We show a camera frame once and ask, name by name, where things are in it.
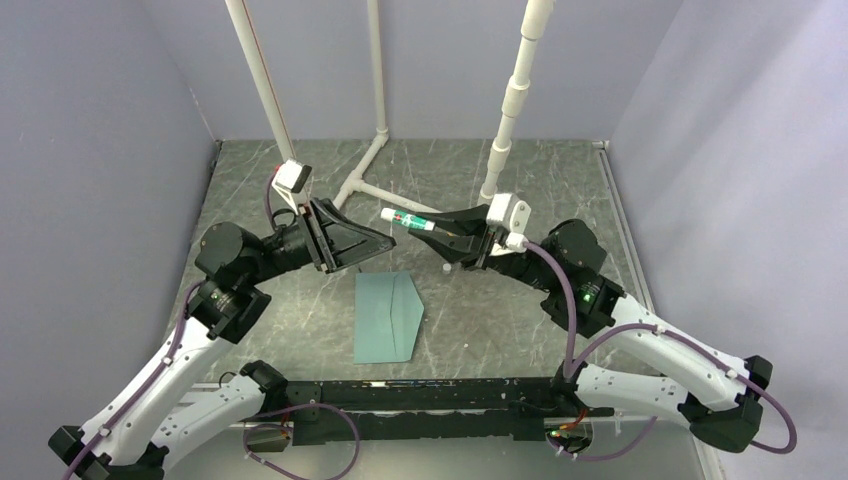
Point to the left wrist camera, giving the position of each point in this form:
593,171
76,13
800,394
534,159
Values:
289,182

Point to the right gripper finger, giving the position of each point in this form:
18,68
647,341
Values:
465,250
466,222

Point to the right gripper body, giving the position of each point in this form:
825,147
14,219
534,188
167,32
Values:
490,244

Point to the teal envelope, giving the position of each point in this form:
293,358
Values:
388,314

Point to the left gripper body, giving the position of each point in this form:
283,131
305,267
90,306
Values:
304,227

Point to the white PVC pipe frame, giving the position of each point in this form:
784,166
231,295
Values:
534,24

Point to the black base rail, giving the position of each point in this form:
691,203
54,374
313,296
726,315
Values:
520,408

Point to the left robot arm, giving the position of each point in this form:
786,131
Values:
143,433

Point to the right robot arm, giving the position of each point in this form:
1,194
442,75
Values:
619,355

